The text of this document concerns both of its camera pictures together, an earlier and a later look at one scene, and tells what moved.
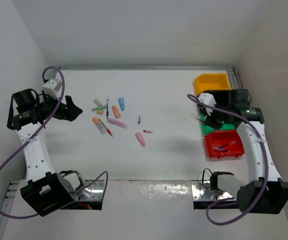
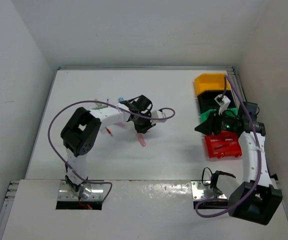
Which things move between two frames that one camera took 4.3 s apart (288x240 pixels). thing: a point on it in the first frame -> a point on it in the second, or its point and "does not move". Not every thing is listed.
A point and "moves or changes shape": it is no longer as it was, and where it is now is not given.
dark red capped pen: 224,147 moves or changes shape
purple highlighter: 121,124 does not move
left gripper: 70,113 -> 144,128
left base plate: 93,192 does not move
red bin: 226,143 does not move
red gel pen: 107,130 does not move
